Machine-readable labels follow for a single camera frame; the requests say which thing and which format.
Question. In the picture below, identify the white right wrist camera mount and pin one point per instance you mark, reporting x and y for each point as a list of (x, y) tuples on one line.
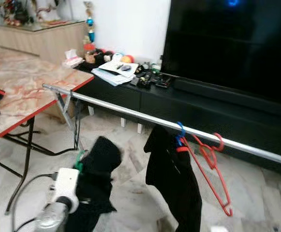
[(219, 229)]

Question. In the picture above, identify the large black television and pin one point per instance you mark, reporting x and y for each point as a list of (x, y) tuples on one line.
[(227, 43)]

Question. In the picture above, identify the marble top folding table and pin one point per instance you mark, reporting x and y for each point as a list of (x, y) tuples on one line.
[(34, 77)]

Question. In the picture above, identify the blue clothes hanger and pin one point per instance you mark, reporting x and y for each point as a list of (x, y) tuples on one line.
[(180, 140)]

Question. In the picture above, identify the black round plush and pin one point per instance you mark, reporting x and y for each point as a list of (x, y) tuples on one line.
[(103, 55)]

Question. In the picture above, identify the pink white tissue pack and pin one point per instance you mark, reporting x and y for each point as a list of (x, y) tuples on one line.
[(74, 60)]

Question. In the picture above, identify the light wood drawer cabinet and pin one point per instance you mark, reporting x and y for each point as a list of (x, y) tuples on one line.
[(38, 43)]

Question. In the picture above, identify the black electronic gadget pile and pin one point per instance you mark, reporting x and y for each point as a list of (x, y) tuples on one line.
[(152, 77)]

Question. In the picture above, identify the gold trophy blue ball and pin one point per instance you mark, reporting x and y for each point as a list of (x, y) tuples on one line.
[(90, 21)]

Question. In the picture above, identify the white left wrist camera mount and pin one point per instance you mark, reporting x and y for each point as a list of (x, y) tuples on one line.
[(65, 186)]

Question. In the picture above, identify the black soundbar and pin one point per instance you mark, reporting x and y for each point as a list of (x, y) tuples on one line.
[(217, 93)]

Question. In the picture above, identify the green plastic clothes hanger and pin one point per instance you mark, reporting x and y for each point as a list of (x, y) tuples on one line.
[(79, 164)]

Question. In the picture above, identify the white paper stack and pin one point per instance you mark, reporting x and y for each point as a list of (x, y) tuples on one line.
[(111, 72)]

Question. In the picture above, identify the white porcelain figurine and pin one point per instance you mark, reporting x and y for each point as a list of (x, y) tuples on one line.
[(48, 8)]

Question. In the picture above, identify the black garment red collar band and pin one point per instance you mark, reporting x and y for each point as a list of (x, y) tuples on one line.
[(174, 183)]

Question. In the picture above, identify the red lid snack jar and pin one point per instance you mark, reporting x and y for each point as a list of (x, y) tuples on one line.
[(89, 54)]

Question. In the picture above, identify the white ball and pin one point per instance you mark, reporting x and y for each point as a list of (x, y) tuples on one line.
[(117, 57)]

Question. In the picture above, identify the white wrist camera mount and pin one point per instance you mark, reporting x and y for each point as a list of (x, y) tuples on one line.
[(219, 229), (65, 186)]

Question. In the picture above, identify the orange ball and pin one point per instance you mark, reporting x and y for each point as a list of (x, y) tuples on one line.
[(127, 59)]

